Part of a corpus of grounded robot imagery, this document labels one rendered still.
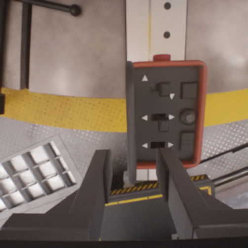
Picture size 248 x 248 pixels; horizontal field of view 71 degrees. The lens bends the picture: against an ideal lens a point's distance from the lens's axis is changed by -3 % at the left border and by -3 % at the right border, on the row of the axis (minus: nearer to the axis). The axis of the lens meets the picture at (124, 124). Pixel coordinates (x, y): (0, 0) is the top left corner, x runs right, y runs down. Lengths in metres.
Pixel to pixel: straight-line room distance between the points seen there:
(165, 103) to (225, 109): 0.99
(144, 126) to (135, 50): 0.19
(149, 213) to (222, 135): 0.69
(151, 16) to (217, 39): 0.50
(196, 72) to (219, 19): 0.60
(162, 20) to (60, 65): 0.53
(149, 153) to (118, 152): 0.87
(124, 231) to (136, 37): 0.99
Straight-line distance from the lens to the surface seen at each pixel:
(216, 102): 1.26
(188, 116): 0.34
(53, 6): 0.88
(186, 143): 0.36
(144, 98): 0.33
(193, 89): 0.34
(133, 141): 0.24
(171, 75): 0.34
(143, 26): 0.45
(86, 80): 0.83
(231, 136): 1.37
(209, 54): 0.89
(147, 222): 1.11
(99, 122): 1.17
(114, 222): 1.11
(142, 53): 0.44
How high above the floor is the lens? 1.12
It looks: 75 degrees down
